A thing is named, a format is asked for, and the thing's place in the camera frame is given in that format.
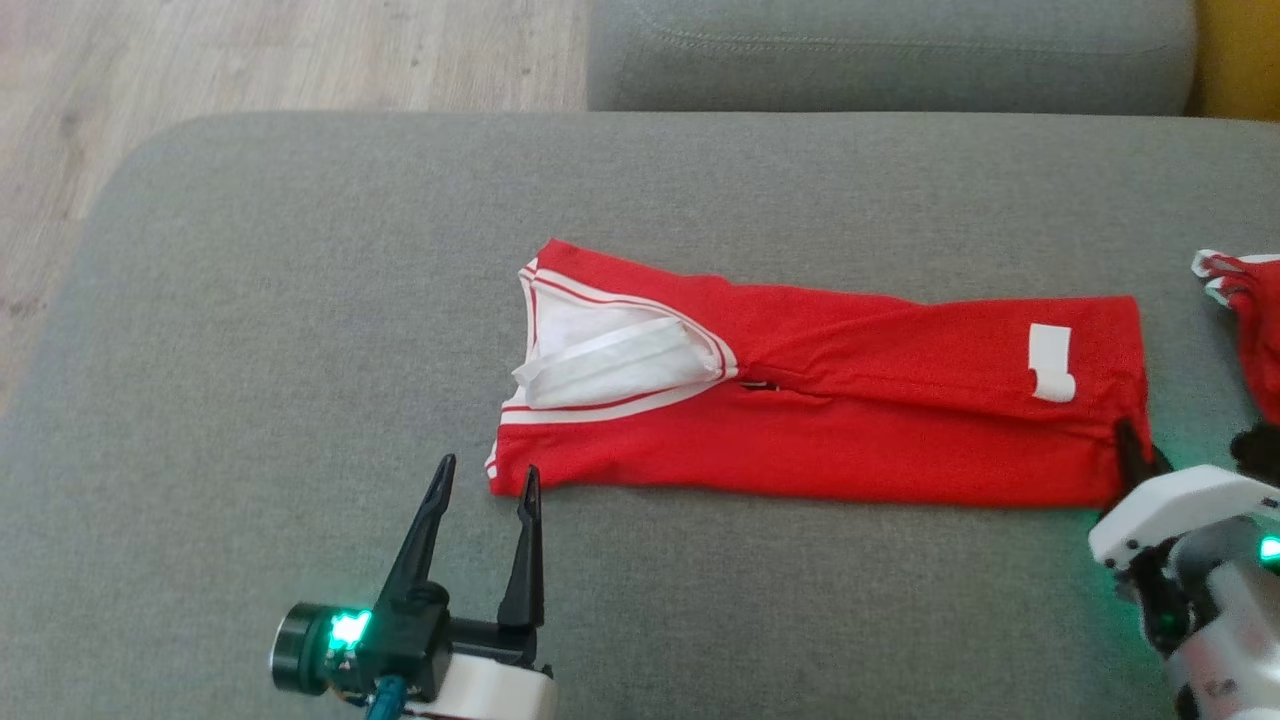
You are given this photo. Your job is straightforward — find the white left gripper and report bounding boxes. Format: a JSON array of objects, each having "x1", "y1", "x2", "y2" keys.
[{"x1": 375, "y1": 453, "x2": 559, "y2": 720}]

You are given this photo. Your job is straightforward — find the grey sofa seat cushion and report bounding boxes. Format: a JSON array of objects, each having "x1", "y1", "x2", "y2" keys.
[{"x1": 0, "y1": 108, "x2": 1280, "y2": 720}]

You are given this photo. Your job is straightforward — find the yellow pillow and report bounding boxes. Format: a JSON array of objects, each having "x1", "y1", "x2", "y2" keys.
[{"x1": 1188, "y1": 0, "x2": 1280, "y2": 123}]

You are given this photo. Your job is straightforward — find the red garment with white stripes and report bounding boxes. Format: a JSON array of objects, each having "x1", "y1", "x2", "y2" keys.
[{"x1": 484, "y1": 237, "x2": 1154, "y2": 510}]

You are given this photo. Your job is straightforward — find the crumpled red white garment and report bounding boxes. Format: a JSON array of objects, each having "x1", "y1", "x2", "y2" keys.
[{"x1": 1189, "y1": 249, "x2": 1280, "y2": 428}]

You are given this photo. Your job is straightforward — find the grey sofa back cushion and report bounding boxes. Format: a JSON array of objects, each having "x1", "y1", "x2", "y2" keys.
[{"x1": 584, "y1": 0, "x2": 1201, "y2": 114}]

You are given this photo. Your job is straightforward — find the blue left camera plug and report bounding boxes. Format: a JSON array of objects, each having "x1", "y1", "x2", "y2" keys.
[{"x1": 363, "y1": 674, "x2": 408, "y2": 720}]

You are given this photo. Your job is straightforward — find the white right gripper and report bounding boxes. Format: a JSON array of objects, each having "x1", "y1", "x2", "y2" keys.
[{"x1": 1087, "y1": 418, "x2": 1280, "y2": 573}]

